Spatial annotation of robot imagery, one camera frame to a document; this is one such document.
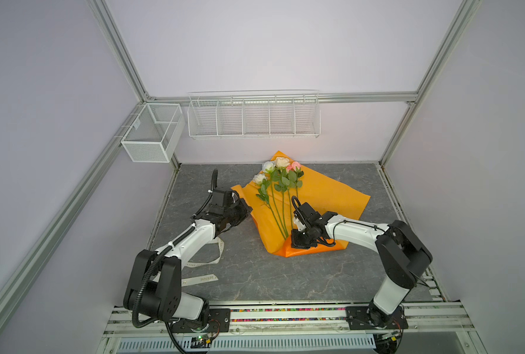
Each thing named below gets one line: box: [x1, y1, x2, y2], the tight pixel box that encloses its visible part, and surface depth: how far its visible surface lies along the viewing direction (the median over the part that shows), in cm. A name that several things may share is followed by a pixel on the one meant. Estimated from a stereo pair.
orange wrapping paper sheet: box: [230, 150, 371, 258], surface depth 111 cm
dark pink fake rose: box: [291, 160, 304, 200], surface depth 117 cm
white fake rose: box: [252, 160, 290, 240], surface depth 108 cm
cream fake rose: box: [274, 156, 292, 238], surface depth 114 cm
